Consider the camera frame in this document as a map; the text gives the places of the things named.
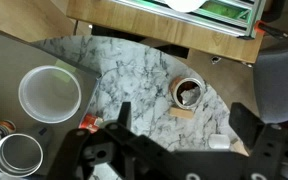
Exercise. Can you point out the blue cardboard box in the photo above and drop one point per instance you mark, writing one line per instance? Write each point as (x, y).
(4, 66)

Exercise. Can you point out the grey office chair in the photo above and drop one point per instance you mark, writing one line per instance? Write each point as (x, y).
(280, 83)

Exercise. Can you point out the metal cup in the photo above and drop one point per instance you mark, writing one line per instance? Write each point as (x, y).
(17, 155)

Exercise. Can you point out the aluminium frame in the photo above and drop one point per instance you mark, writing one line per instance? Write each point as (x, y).
(197, 20)

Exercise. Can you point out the white round object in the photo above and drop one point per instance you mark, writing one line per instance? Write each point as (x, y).
(185, 5)

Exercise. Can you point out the small white cup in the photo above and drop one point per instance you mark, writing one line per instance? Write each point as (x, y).
(219, 141)

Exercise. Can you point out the small red packet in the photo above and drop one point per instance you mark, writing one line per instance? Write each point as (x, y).
(90, 121)

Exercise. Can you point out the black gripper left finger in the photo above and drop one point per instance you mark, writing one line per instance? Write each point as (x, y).
(74, 150)

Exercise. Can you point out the copper tin can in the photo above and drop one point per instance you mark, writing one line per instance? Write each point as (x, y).
(173, 90)

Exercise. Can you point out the orange black clamp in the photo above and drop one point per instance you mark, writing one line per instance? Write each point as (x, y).
(260, 27)

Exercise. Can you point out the small wooden block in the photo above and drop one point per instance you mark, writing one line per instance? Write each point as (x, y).
(181, 113)

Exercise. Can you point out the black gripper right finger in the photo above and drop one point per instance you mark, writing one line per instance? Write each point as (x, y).
(247, 123)

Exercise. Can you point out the green mat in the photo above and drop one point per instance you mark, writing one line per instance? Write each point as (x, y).
(224, 10)

